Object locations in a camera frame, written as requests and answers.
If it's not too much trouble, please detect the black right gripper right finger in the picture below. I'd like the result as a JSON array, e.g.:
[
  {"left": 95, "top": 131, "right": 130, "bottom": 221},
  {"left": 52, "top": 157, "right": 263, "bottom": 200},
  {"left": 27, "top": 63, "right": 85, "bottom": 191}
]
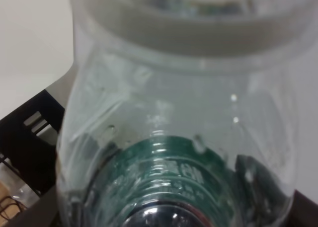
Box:
[{"left": 286, "top": 191, "right": 318, "bottom": 227}]

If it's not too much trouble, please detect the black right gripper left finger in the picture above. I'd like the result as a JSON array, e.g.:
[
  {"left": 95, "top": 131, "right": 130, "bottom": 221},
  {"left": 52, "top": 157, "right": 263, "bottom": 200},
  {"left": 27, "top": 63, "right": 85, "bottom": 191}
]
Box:
[{"left": 9, "top": 186, "right": 58, "bottom": 227}]

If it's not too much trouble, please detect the clear green-label water bottle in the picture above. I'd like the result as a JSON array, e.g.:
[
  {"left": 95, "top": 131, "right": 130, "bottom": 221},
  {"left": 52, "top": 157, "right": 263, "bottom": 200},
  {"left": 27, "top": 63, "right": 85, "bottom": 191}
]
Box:
[{"left": 56, "top": 0, "right": 318, "bottom": 227}]

